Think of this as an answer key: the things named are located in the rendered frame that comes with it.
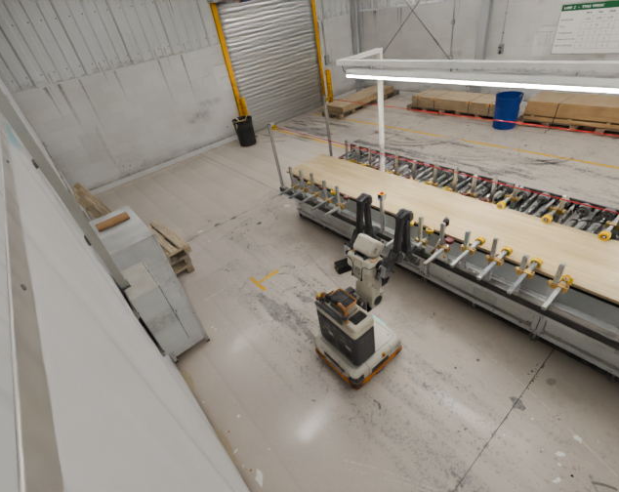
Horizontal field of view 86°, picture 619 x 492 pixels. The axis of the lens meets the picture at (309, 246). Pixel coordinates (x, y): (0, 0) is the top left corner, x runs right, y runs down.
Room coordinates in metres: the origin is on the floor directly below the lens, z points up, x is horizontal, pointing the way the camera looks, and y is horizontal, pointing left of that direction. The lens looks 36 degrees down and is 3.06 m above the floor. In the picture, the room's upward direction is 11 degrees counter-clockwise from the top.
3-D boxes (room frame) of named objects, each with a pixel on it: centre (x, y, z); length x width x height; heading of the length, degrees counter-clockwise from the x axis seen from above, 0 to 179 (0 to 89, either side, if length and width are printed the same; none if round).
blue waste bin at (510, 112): (7.30, -4.93, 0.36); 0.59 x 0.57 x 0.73; 123
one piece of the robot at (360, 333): (2.07, -0.22, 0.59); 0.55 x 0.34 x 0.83; 32
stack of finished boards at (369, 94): (11.23, -2.50, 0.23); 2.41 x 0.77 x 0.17; 125
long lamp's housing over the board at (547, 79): (2.98, -1.44, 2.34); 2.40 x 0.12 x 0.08; 33
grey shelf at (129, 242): (2.93, 1.80, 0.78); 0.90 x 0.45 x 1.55; 33
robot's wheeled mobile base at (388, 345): (2.12, -0.29, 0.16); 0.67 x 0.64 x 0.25; 122
